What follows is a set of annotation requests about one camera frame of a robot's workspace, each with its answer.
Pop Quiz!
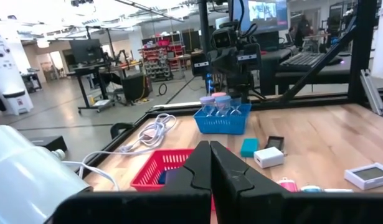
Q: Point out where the black box on floor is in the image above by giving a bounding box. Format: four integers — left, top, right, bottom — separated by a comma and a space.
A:
121, 73, 151, 103

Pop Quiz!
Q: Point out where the blue white wall charger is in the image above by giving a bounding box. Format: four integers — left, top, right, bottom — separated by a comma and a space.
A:
300, 185, 323, 193

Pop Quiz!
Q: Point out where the pink white wall charger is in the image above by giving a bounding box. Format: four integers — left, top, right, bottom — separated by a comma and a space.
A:
277, 177, 300, 192

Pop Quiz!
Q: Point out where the black computer keyboard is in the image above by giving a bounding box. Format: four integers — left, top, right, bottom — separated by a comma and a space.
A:
278, 51, 344, 72

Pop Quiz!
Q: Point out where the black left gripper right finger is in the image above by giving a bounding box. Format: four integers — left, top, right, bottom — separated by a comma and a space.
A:
210, 140, 383, 224

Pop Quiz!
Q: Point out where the black rolling desk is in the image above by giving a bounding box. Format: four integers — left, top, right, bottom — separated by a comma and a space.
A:
66, 60, 142, 114

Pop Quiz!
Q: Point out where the white desk lamp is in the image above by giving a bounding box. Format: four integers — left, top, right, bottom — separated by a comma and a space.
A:
0, 124, 93, 224

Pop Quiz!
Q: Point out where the black aluminium table frame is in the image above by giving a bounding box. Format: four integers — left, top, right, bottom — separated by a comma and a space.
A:
82, 0, 383, 175

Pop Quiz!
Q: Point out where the white lamp power cable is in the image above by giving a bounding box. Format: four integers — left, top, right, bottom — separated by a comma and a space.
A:
60, 113, 178, 191

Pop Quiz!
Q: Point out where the white cube wall charger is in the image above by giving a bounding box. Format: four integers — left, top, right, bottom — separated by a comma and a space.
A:
253, 146, 285, 169

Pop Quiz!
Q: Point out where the black frame clamp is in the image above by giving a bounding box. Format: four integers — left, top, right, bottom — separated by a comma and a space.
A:
110, 122, 136, 140

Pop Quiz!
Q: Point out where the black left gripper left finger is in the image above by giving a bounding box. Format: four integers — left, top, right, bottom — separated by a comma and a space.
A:
52, 140, 212, 224

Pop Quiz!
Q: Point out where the white bin with black lid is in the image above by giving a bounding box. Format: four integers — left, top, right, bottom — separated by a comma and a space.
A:
2, 89, 34, 116

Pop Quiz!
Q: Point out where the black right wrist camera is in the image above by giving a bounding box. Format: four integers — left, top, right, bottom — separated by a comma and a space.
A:
211, 27, 239, 50

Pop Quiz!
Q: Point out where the large white wall charger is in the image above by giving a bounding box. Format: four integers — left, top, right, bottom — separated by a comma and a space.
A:
323, 187, 354, 194

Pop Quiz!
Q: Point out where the flat black box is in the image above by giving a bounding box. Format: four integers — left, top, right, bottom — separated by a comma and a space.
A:
28, 135, 68, 152

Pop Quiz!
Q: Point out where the teal rectangular block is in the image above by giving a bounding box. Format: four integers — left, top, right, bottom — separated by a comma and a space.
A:
240, 138, 260, 158

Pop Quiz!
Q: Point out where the dark purple digital display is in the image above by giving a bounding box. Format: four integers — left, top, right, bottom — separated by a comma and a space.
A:
164, 168, 181, 186

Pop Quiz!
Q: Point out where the silver aluminium extrusion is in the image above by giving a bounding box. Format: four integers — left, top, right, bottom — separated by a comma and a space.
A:
360, 68, 383, 116

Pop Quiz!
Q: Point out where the red parts bin shelf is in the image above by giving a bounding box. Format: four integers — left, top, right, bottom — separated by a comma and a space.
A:
141, 39, 186, 82

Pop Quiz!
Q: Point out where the large wall display screen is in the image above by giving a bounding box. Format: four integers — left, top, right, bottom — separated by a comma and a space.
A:
228, 0, 288, 34

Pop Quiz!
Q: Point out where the person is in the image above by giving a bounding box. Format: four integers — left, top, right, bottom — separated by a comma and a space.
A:
295, 14, 313, 47

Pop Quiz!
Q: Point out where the red plastic basket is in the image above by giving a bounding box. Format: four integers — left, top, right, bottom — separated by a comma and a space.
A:
130, 148, 232, 211

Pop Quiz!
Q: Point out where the black digital display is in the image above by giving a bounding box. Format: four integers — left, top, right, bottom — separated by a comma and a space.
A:
264, 135, 285, 152

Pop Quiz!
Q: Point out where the blue plastic basket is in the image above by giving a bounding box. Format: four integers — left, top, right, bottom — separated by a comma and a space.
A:
192, 103, 252, 136

